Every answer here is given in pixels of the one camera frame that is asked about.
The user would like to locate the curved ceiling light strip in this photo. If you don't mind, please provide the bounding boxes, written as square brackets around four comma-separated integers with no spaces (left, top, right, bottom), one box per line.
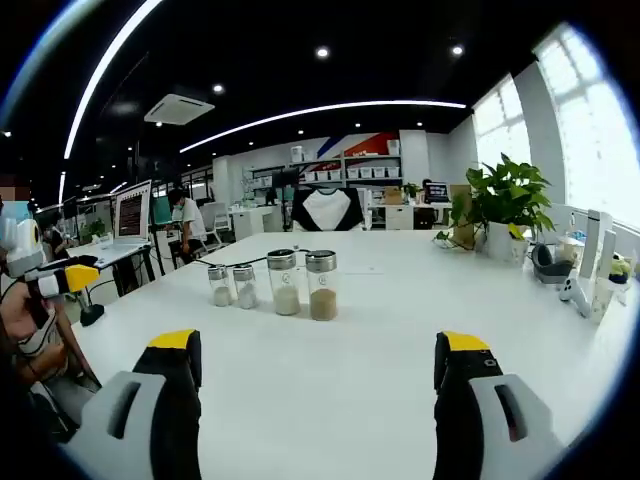
[179,99,469,154]

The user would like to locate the black table edge mount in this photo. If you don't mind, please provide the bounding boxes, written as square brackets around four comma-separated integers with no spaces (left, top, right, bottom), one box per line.
[78,287,106,328]

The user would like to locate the long ceiling light strip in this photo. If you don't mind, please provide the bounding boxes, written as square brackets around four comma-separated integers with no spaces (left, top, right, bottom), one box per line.
[63,0,166,161]

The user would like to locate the tall seasoning bottle brown powder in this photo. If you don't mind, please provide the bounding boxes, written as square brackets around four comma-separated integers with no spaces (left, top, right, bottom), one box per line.
[304,249,340,322]

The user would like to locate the shelf with white bins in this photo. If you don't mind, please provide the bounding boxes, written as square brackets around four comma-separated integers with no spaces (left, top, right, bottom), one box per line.
[249,139,404,186]

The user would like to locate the tall seasoning bottle white grains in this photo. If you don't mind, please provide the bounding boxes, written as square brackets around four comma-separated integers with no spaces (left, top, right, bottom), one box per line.
[266,248,303,317]

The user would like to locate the white controller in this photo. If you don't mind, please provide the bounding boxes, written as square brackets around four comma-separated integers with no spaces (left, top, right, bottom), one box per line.
[558,276,592,319]

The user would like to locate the brown cardboard box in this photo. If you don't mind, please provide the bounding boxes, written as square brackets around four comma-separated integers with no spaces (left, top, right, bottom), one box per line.
[448,183,476,251]

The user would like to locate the black table cable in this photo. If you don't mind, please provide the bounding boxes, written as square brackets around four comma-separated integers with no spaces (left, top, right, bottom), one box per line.
[192,255,271,269]

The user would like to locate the person's left hand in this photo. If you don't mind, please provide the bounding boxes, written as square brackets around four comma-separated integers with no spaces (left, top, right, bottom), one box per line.
[0,281,66,358]

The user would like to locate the white side desk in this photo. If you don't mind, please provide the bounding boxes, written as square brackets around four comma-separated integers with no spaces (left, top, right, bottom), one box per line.
[64,242,161,299]

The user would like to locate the wide window with blinds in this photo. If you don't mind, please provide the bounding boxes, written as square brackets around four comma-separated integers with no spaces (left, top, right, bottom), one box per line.
[532,22,640,231]

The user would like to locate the narrow window with blinds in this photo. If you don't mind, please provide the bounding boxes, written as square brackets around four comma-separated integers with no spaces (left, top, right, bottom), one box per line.
[472,74,534,174]

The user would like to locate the small seasoning bottle white powder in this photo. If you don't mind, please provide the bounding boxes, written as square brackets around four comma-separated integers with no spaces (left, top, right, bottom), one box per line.
[232,263,260,310]

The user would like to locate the white laptop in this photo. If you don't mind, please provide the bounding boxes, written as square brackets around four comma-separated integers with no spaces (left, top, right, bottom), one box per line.
[97,178,154,254]

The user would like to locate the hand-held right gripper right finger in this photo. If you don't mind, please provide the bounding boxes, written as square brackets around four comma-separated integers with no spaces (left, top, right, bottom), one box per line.
[432,329,584,480]

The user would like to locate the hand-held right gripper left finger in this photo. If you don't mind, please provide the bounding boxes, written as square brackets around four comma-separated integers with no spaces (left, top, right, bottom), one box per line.
[62,328,204,480]

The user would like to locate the small seasoning bottle beige powder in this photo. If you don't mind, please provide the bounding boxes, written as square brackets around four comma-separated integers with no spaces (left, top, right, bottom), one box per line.
[207,263,234,308]

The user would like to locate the dark grey headset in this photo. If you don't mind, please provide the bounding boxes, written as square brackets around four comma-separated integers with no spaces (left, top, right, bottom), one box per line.
[529,243,574,285]

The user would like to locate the white desk cabinet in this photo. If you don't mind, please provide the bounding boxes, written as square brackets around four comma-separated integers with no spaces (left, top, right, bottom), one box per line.
[229,204,284,241]

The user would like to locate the green potted plant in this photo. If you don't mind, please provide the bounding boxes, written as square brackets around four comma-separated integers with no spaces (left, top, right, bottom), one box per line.
[432,152,556,264]

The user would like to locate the ceiling air conditioner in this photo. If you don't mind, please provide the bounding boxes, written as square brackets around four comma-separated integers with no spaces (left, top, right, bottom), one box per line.
[143,92,216,126]

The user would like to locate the white office desk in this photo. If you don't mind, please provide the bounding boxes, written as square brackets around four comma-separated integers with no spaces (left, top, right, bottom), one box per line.
[372,202,451,231]

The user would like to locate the green plush toy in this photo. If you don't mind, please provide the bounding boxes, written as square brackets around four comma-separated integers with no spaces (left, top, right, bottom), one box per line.
[608,253,636,287]

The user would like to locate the clear plastic container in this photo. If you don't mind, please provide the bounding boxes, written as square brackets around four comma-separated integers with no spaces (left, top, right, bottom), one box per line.
[554,234,584,266]

